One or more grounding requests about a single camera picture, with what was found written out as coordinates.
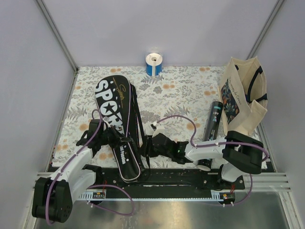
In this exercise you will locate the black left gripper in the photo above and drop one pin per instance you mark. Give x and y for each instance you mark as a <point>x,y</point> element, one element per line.
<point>118,138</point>

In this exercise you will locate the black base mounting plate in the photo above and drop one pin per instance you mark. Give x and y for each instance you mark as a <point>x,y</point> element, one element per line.
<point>170,177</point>

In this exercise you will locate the black shuttlecock tube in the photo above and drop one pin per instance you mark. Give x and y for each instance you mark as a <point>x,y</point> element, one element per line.
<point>211,131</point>

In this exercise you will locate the black sport racket cover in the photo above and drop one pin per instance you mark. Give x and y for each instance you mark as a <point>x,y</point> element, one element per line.
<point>116,99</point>

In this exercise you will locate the beige canvas tote bag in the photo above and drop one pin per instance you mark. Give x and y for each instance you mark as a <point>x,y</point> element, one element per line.
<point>243,91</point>

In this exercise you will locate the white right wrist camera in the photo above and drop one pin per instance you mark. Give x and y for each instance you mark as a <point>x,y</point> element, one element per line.
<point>157,128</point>

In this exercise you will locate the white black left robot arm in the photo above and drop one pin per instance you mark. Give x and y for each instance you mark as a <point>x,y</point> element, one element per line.
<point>55,195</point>

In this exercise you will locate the aluminium frame rail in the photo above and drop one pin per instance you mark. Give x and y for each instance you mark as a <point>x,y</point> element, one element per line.
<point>263,182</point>

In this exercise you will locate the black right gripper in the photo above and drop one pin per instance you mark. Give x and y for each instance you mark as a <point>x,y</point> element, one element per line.
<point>147,147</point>

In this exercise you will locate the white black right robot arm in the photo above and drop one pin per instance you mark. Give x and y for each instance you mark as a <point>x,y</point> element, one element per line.
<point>244,155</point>

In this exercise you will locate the floral patterned table mat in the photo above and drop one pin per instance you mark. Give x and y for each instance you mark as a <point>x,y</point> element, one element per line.
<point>180,97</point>

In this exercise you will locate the blue white tape roll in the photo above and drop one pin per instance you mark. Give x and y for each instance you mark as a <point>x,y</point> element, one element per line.
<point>154,63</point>

